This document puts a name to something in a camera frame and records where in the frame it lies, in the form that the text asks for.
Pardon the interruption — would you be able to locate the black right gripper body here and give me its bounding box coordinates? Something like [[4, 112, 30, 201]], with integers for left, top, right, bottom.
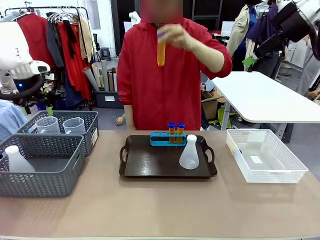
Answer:
[[253, 31, 289, 60]]

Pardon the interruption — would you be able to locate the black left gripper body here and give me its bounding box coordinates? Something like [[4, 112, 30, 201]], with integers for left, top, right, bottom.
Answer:
[[13, 92, 52, 108]]

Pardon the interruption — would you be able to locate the translucent plastic conical flask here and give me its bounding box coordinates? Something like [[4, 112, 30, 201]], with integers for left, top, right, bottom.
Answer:
[[178, 134, 200, 170], [4, 145, 36, 173]]

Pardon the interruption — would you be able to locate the person's left forearm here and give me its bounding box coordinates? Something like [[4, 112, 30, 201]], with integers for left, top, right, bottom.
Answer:
[[192, 39, 226, 74]]

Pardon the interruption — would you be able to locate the person's right forearm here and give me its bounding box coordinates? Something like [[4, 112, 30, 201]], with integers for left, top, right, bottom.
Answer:
[[123, 104, 137, 132]]

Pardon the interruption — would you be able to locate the person's left hand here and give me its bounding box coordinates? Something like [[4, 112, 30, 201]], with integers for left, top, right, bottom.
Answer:
[[159, 23, 199, 51]]

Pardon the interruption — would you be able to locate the clear plastic measuring beaker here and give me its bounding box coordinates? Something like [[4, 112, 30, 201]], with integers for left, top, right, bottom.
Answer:
[[62, 117, 86, 135], [34, 115, 61, 135]]

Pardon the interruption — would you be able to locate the light blue cloth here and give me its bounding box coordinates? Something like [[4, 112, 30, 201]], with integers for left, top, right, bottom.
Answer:
[[0, 98, 29, 142]]

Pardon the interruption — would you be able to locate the dark garment mannequin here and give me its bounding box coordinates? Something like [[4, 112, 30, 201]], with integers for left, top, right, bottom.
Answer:
[[246, 3, 290, 80]]

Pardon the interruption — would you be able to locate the mannequin in beige coat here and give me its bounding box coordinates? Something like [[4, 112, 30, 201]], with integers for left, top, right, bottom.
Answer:
[[225, 0, 260, 72]]

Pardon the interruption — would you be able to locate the white background table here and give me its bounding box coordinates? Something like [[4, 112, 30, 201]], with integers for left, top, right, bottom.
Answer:
[[210, 70, 320, 124]]

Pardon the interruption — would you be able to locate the red hanging dress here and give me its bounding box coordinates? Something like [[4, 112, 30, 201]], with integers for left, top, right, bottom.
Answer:
[[57, 21, 92, 100]]

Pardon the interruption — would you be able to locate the small grey woven plastic basket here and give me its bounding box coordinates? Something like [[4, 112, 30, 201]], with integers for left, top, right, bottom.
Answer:
[[16, 110, 100, 157]]

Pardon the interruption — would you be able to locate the brown cardboard box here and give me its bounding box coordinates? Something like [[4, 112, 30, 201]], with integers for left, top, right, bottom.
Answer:
[[200, 90, 227, 121]]

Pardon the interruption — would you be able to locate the dark grey hanging jacket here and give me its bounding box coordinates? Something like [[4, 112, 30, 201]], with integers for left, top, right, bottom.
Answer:
[[45, 19, 65, 70]]

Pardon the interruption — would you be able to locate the green grey chair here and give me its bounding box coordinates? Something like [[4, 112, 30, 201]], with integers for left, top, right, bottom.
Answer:
[[209, 106, 237, 126]]

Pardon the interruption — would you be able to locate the grey storage bin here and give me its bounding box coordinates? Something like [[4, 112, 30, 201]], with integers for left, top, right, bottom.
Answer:
[[94, 90, 124, 109]]

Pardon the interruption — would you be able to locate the bundle of paper rolls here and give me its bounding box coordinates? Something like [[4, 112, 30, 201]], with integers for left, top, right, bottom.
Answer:
[[81, 59, 119, 93]]

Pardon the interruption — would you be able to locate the red hanging coat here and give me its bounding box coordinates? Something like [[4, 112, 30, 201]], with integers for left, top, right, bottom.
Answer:
[[16, 12, 57, 72]]

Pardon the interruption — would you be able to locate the beige mannequin hand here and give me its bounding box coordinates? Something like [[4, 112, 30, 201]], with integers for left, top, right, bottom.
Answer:
[[115, 113, 127, 126]]

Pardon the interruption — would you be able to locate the large grey woven plastic basket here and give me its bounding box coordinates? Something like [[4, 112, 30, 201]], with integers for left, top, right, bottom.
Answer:
[[0, 133, 86, 198]]

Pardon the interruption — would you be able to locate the beige hanging garment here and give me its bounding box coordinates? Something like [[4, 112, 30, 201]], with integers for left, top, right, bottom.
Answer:
[[77, 16, 95, 64]]

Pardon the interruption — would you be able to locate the black metal clothes rack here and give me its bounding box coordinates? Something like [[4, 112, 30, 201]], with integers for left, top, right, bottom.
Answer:
[[4, 1, 94, 112]]

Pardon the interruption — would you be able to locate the person in red hooded jacket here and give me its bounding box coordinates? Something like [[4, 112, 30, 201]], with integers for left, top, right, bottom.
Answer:
[[116, 16, 233, 132]]

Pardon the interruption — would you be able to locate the white perforated plastic basket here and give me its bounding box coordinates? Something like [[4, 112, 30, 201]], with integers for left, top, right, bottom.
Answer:
[[226, 128, 309, 184]]

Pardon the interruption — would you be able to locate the blue test tube rack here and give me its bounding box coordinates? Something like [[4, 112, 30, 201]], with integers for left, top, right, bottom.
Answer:
[[150, 131, 188, 147]]

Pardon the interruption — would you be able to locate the dark brown plastic serving tray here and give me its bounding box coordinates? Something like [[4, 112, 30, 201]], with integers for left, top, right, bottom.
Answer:
[[119, 134, 218, 179]]

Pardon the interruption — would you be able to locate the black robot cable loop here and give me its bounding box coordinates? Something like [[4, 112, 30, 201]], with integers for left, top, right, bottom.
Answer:
[[0, 74, 45, 102]]

